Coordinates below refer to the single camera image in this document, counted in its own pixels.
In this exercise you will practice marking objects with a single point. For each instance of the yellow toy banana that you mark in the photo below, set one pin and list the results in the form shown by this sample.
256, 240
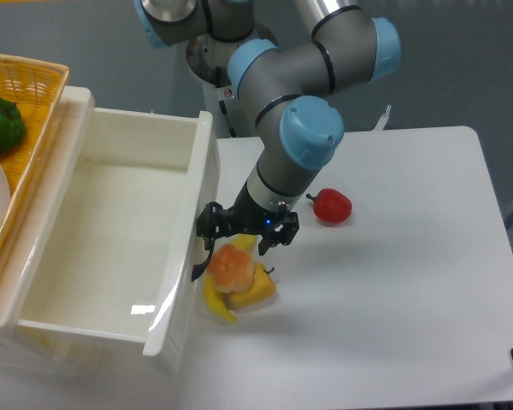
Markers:
214, 299

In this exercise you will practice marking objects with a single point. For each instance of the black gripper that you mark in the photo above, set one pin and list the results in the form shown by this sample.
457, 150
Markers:
246, 216

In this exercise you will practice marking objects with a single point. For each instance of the red toy bell pepper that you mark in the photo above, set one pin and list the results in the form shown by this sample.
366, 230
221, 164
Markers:
331, 206

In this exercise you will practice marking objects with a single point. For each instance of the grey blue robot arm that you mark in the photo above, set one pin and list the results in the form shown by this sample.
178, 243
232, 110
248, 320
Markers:
284, 94

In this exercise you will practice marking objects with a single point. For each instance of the yellow toy bell pepper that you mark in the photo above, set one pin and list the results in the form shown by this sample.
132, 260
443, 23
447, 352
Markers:
261, 289

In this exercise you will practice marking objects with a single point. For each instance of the orange toy bread bun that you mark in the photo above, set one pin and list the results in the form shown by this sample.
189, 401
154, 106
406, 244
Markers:
231, 269

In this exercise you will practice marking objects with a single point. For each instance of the yellow wicker basket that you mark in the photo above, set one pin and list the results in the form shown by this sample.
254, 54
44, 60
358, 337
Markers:
35, 87

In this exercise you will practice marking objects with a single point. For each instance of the green toy bell pepper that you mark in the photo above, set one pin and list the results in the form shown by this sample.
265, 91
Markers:
12, 127

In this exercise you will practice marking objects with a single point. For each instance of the white drawer cabinet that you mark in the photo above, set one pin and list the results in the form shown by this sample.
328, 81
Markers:
20, 346

